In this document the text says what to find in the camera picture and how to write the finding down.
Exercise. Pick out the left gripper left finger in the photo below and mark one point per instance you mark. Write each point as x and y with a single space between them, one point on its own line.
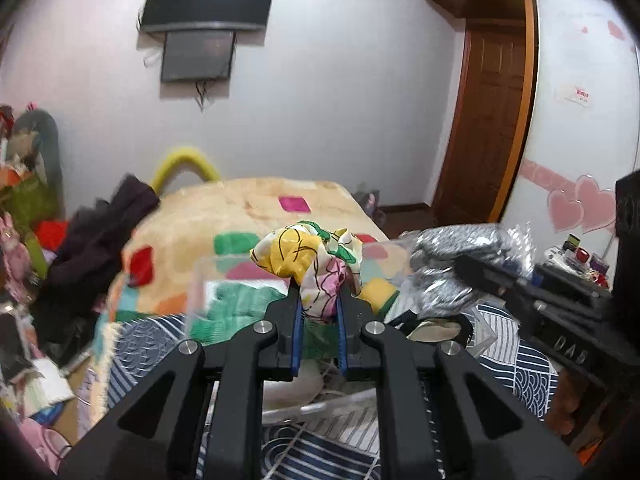
282 357

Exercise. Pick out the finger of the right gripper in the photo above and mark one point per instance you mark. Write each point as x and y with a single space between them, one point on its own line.
514 291
568 285

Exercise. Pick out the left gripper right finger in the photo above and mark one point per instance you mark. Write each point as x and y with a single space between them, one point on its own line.
356 358

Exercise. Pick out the bagged grey knitted cloth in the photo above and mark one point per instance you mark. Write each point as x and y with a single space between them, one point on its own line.
451 267

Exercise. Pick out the green knitted cloth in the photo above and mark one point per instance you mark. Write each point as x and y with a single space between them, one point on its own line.
227 306

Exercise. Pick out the yellow floral scarf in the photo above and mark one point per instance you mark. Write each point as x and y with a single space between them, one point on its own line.
320 262

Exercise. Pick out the white suitcase with stickers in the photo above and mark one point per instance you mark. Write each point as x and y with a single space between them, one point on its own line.
574 259

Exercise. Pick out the yellow sponge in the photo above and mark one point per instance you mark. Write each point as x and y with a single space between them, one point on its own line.
380 294

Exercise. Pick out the blue patterned tablecloth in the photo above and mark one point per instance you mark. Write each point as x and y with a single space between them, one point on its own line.
335 436

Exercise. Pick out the clear plastic storage box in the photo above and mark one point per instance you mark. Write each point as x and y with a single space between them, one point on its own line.
221 386

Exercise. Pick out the brown wooden door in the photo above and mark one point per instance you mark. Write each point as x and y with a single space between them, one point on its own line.
479 164

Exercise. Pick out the grey backpack on floor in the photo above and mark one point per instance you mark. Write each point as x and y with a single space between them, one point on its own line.
369 202

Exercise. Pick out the beige patchwork blanket bed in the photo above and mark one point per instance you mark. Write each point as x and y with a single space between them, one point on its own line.
218 219

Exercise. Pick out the dark clothes pile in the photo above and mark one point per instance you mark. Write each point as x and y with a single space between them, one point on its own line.
65 311

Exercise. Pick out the yellow curved cushion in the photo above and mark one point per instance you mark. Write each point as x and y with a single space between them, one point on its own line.
179 160

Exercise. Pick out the pink plush toy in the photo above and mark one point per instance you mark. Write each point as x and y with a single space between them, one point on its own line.
48 444

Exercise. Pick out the red box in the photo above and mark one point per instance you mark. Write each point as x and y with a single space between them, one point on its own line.
51 233

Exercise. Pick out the pink plush rabbit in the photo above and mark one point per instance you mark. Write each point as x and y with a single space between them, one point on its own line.
16 261

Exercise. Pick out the green box of toys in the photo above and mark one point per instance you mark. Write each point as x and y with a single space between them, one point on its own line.
31 196

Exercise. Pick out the pink heart wall sticker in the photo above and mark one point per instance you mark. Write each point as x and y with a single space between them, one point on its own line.
585 206

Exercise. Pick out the small wall monitor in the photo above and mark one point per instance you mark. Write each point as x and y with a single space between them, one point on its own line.
197 56

